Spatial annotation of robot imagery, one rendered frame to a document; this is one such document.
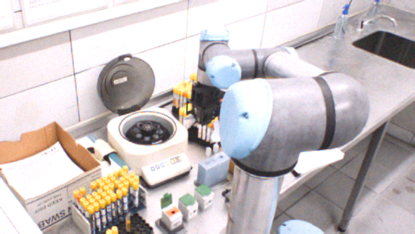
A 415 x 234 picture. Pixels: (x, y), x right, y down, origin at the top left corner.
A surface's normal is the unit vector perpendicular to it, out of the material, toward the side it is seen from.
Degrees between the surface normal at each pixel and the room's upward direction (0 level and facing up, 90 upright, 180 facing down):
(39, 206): 91
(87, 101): 90
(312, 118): 60
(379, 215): 0
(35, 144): 88
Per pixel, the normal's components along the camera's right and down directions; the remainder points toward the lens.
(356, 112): 0.51, 0.01
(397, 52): -0.75, 0.35
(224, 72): 0.11, 0.57
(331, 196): 0.04, -0.82
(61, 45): 0.66, 0.46
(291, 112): 0.09, -0.07
